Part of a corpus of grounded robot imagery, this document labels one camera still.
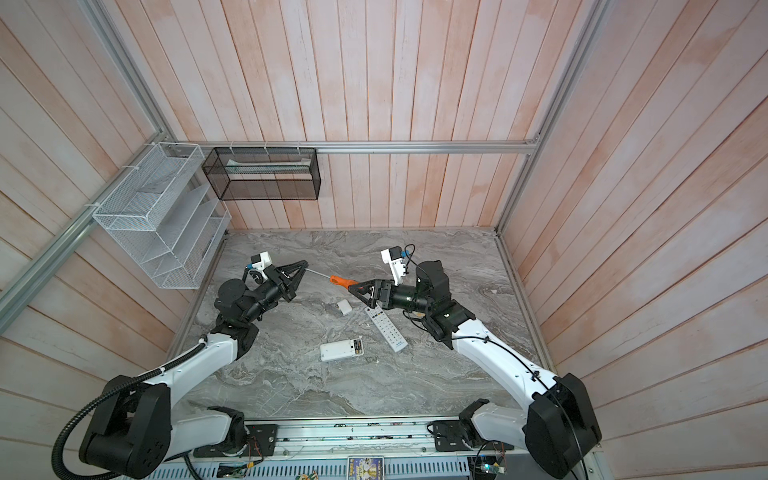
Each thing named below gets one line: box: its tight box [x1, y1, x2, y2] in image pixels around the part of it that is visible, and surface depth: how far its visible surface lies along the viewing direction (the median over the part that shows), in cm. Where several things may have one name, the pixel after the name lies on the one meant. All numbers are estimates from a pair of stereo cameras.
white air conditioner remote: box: [320, 338, 364, 362], surface depth 90 cm
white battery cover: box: [336, 299, 352, 316], surface depth 100 cm
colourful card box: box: [347, 457, 385, 480], surface depth 70 cm
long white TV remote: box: [364, 304, 408, 353], surface depth 92 cm
